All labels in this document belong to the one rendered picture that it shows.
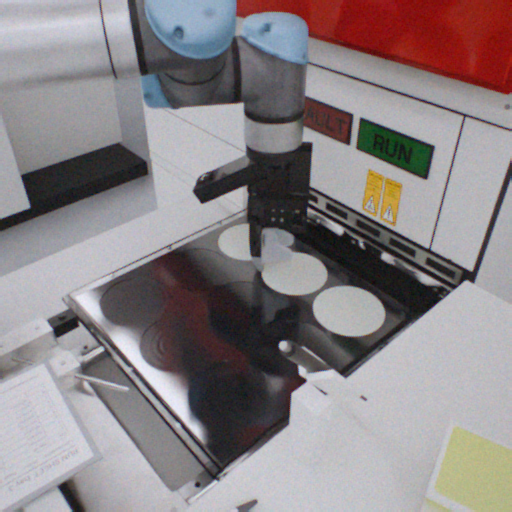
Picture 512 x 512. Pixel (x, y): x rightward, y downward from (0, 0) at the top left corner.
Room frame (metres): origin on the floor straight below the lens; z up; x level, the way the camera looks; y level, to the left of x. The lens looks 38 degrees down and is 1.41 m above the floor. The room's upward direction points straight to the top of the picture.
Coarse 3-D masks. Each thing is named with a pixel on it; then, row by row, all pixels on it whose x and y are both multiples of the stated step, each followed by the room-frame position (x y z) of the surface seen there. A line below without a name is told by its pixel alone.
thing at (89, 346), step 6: (90, 342) 0.50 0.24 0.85; (96, 342) 0.50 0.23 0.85; (78, 348) 0.49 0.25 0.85; (84, 348) 0.49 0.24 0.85; (90, 348) 0.49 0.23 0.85; (72, 354) 0.48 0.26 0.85; (78, 354) 0.48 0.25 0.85; (84, 354) 0.48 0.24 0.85; (96, 360) 0.49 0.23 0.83; (84, 366) 0.48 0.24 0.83
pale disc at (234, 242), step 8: (248, 224) 0.73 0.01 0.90; (224, 232) 0.70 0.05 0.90; (232, 232) 0.70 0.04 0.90; (240, 232) 0.70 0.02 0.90; (248, 232) 0.70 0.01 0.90; (224, 240) 0.68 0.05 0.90; (232, 240) 0.68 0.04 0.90; (240, 240) 0.68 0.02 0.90; (248, 240) 0.68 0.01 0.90; (224, 248) 0.66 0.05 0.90; (232, 248) 0.66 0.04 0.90; (240, 248) 0.66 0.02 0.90; (248, 248) 0.66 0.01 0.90; (232, 256) 0.64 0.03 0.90; (240, 256) 0.64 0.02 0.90; (248, 256) 0.64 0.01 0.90
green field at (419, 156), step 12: (360, 132) 0.66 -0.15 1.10; (372, 132) 0.65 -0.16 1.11; (384, 132) 0.63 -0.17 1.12; (360, 144) 0.66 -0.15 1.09; (372, 144) 0.64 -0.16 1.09; (384, 144) 0.63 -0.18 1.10; (396, 144) 0.62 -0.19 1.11; (408, 144) 0.60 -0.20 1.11; (420, 144) 0.59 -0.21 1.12; (384, 156) 0.63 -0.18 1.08; (396, 156) 0.61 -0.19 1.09; (408, 156) 0.60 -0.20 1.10; (420, 156) 0.59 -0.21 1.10; (408, 168) 0.60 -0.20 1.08; (420, 168) 0.58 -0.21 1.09
